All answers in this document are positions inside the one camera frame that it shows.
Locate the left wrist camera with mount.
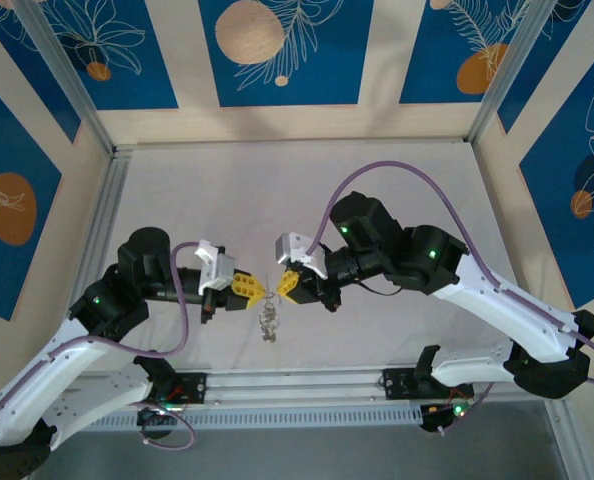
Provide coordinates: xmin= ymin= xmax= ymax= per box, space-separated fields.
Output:
xmin=194 ymin=238 xmax=237 ymax=296

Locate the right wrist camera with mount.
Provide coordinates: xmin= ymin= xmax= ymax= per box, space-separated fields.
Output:
xmin=275 ymin=230 xmax=328 ymax=281

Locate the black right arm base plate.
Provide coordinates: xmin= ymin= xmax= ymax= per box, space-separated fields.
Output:
xmin=376 ymin=368 xmax=476 ymax=401

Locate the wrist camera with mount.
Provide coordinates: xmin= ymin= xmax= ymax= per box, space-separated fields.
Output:
xmin=194 ymin=238 xmax=237 ymax=296
xmin=275 ymin=230 xmax=328 ymax=281

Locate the aluminium frame post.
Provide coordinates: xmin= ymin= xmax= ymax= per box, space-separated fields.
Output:
xmin=544 ymin=399 xmax=583 ymax=480
xmin=465 ymin=0 xmax=552 ymax=145
xmin=14 ymin=0 xmax=117 ymax=155

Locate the grey slotted cable duct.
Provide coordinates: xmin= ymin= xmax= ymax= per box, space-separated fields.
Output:
xmin=89 ymin=405 xmax=426 ymax=431

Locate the long aluminium frame rail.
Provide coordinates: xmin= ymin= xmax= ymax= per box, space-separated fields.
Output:
xmin=71 ymin=362 xmax=567 ymax=410

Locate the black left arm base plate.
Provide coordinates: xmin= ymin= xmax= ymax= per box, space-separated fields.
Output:
xmin=146 ymin=372 xmax=208 ymax=405

